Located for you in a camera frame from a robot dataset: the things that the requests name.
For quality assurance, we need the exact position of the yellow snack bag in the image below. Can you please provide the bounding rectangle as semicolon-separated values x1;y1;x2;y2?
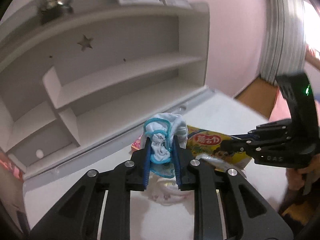
187;126;252;170

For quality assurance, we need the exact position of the white blue trimmed cloth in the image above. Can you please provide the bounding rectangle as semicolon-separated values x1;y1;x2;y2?
140;113;188;179

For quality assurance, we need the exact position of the pink candy box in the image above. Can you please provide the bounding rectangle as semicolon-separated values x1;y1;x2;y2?
131;136;142;153

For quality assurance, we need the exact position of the right hand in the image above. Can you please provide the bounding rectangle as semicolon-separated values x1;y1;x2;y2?
286;154;319;191

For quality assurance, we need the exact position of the white drawer knob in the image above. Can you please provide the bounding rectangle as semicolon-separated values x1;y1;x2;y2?
35;149;44;159

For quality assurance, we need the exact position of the white patterned face mask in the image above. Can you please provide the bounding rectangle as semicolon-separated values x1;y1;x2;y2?
145;175;192;206

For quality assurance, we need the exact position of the grey striped curtain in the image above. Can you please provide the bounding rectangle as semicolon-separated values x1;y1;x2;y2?
260;0;306;86

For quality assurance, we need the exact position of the white desk shelf unit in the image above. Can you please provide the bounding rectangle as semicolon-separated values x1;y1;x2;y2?
1;2;210;179

